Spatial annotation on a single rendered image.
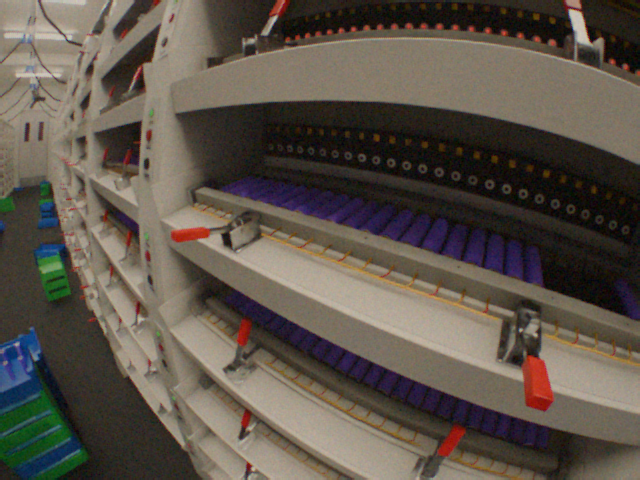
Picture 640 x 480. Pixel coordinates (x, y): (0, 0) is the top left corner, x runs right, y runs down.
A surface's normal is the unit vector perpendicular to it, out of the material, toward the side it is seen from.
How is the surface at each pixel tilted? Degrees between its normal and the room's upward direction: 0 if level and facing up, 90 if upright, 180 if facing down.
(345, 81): 108
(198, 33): 90
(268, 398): 18
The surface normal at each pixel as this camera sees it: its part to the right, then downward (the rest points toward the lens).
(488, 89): -0.57, 0.45
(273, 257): -0.04, -0.85
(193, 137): 0.82, 0.28
